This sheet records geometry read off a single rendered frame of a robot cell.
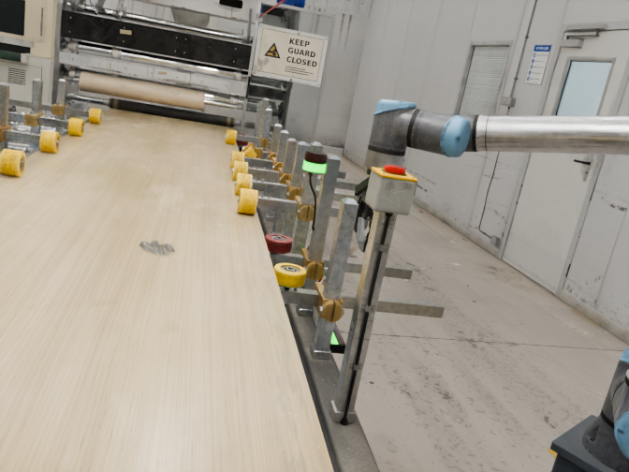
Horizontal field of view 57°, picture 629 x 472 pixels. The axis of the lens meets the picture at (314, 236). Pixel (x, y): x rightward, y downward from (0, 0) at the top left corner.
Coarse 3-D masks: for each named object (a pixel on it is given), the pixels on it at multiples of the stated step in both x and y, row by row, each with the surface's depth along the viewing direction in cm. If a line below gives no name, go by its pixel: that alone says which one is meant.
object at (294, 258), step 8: (272, 256) 165; (280, 256) 166; (288, 256) 167; (296, 256) 168; (272, 264) 167; (296, 264) 168; (328, 264) 169; (352, 264) 171; (360, 264) 171; (352, 272) 171; (360, 272) 172; (392, 272) 174; (400, 272) 174; (408, 272) 174
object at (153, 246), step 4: (140, 244) 140; (144, 244) 140; (148, 244) 140; (152, 244) 140; (156, 244) 140; (160, 244) 141; (164, 244) 141; (168, 244) 141; (144, 248) 138; (148, 248) 138; (152, 248) 138; (156, 248) 138; (160, 248) 138; (164, 248) 138; (168, 248) 140; (172, 248) 140; (156, 252) 137; (160, 252) 137; (164, 252) 137; (168, 252) 139
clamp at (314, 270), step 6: (300, 252) 173; (306, 252) 170; (306, 258) 164; (306, 264) 163; (312, 264) 161; (318, 264) 161; (306, 270) 162; (312, 270) 161; (318, 270) 162; (306, 276) 164; (312, 276) 162; (318, 276) 162
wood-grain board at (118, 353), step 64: (128, 128) 317; (192, 128) 364; (0, 192) 162; (64, 192) 174; (128, 192) 187; (192, 192) 202; (0, 256) 120; (64, 256) 126; (128, 256) 133; (192, 256) 140; (256, 256) 149; (0, 320) 95; (64, 320) 98; (128, 320) 103; (192, 320) 107; (256, 320) 112; (0, 384) 78; (64, 384) 81; (128, 384) 84; (192, 384) 87; (256, 384) 90; (0, 448) 67; (64, 448) 69; (128, 448) 71; (192, 448) 73; (256, 448) 75; (320, 448) 77
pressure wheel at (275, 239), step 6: (270, 234) 167; (276, 234) 169; (270, 240) 163; (276, 240) 163; (282, 240) 165; (288, 240) 165; (270, 246) 163; (276, 246) 162; (282, 246) 163; (288, 246) 164; (276, 252) 163; (282, 252) 163; (288, 252) 165
